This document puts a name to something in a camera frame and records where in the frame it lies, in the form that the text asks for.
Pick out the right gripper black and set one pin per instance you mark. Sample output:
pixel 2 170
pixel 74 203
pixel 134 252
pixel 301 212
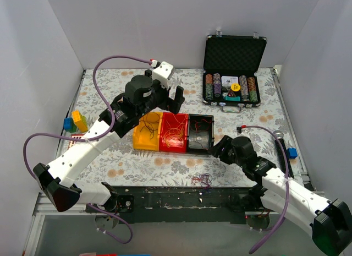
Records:
pixel 220 148

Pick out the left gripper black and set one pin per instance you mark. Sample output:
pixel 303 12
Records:
pixel 170 101

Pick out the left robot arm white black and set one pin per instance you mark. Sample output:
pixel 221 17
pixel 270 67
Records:
pixel 58 178

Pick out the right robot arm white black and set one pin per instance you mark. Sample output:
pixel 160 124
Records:
pixel 327 222

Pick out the black plastic bin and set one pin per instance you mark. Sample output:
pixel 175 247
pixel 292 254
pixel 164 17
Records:
pixel 200 135

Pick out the red plastic bin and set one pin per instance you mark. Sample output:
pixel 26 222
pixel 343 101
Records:
pixel 173 133

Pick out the yellow plastic bin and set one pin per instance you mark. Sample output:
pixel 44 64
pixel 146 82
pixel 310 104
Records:
pixel 146 135

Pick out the black poker chip case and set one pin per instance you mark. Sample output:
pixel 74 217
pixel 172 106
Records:
pixel 229 70

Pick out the black handheld microphone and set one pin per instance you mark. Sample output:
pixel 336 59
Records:
pixel 282 153

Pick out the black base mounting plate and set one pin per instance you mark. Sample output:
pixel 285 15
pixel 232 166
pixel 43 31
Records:
pixel 236 205

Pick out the small blue block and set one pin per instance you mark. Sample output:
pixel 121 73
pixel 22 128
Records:
pixel 292 153

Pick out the floral patterned table mat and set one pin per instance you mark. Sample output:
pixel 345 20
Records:
pixel 122 165

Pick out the stacked colourful toy bricks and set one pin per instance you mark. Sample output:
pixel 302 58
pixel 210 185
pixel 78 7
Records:
pixel 76 122

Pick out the red white toy brick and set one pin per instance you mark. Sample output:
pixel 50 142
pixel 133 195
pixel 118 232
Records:
pixel 74 136

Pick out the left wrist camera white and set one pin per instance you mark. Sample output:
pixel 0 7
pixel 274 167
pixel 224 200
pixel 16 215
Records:
pixel 162 71

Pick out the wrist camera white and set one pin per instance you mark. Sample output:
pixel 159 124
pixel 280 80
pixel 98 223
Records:
pixel 162 71
pixel 243 131

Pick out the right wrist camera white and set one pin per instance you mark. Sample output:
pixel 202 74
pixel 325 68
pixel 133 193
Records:
pixel 243 131

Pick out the aluminium frame rail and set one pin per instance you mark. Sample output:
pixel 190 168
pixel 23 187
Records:
pixel 44 206

